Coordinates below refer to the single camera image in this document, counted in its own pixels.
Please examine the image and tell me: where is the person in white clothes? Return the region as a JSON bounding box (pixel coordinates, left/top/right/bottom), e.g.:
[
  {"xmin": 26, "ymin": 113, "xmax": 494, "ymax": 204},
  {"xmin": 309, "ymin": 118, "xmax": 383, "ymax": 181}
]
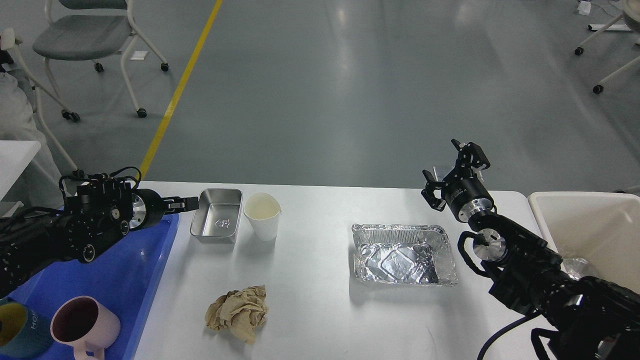
[{"xmin": 0, "ymin": 72, "xmax": 64, "ymax": 208}]

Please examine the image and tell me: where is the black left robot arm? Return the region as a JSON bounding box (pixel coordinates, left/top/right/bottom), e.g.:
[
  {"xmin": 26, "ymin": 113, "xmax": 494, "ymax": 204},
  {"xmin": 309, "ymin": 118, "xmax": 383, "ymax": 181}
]
[{"xmin": 0, "ymin": 168, "xmax": 199, "ymax": 297}]

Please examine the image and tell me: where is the grey office chair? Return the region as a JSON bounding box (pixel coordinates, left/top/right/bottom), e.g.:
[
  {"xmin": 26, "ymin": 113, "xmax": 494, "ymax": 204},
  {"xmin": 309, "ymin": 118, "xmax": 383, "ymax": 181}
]
[{"xmin": 32, "ymin": 0, "xmax": 170, "ymax": 122}]

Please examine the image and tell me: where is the white plastic bin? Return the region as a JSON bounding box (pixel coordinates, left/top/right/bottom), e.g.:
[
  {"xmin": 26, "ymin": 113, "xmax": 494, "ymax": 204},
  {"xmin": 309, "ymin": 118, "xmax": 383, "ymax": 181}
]
[{"xmin": 528, "ymin": 191, "xmax": 640, "ymax": 292}]

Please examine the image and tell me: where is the crumpled brown paper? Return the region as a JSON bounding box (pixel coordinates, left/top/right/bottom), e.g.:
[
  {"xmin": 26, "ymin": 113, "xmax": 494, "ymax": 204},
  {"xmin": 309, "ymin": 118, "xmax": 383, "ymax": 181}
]
[{"xmin": 205, "ymin": 285, "xmax": 269, "ymax": 345}]

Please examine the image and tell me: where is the pink mug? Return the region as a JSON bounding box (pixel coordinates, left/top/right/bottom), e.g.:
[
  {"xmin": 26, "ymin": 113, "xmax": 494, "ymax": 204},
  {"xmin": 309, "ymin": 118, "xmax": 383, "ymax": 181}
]
[{"xmin": 49, "ymin": 295, "xmax": 121, "ymax": 360}]

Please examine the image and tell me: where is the blue plastic tray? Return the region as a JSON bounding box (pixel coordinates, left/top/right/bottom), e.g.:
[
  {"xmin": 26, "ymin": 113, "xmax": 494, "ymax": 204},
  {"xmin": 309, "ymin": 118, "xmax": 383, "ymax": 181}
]
[{"xmin": 9, "ymin": 214, "xmax": 179, "ymax": 360}]

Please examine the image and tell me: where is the blue yellow mug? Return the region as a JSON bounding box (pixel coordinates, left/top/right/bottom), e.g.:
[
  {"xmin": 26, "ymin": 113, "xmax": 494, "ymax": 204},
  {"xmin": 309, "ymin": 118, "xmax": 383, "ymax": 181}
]
[{"xmin": 0, "ymin": 301, "xmax": 54, "ymax": 360}]

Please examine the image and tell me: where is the white chair base right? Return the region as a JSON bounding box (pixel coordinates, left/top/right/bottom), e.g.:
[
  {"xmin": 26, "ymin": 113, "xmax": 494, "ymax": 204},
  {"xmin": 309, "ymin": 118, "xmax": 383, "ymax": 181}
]
[{"xmin": 574, "ymin": 0, "xmax": 640, "ymax": 95}]

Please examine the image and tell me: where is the clear floor plate left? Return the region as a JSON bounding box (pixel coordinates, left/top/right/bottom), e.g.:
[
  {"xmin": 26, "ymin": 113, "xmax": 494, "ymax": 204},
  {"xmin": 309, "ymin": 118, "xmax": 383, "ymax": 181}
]
[{"xmin": 432, "ymin": 165, "xmax": 454, "ymax": 182}]

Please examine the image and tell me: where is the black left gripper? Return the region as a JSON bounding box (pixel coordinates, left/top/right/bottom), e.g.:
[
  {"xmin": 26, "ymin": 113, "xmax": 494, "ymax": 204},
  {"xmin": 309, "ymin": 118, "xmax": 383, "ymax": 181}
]
[{"xmin": 129, "ymin": 188, "xmax": 200, "ymax": 231}]

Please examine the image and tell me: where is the stainless steel rectangular tray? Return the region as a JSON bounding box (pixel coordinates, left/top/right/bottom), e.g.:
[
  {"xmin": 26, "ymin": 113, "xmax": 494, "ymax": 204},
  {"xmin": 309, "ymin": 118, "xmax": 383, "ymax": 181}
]
[{"xmin": 190, "ymin": 188, "xmax": 243, "ymax": 244}]

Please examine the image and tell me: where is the white paper cup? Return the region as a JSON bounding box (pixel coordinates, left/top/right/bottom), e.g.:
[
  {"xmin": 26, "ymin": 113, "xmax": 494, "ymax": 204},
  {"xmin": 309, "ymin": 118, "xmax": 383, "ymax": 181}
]
[{"xmin": 243, "ymin": 193, "xmax": 282, "ymax": 241}]

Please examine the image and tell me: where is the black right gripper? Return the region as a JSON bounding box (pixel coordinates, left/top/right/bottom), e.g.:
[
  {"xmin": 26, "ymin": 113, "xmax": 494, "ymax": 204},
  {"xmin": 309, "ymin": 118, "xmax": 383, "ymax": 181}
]
[{"xmin": 421, "ymin": 139, "xmax": 495, "ymax": 223}]

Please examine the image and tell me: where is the white side table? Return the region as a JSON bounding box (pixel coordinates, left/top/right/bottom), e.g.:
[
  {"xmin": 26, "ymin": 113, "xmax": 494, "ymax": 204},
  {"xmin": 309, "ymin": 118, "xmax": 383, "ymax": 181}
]
[{"xmin": 0, "ymin": 140, "xmax": 41, "ymax": 218}]

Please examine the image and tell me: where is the aluminium foil container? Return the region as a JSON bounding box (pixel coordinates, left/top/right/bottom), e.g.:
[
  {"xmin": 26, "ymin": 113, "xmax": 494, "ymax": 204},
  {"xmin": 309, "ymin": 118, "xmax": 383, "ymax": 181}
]
[{"xmin": 351, "ymin": 224, "xmax": 458, "ymax": 287}]

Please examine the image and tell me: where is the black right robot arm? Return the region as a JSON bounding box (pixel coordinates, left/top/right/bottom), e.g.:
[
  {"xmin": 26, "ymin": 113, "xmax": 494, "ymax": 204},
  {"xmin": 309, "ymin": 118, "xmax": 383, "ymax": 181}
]
[{"xmin": 422, "ymin": 139, "xmax": 640, "ymax": 360}]

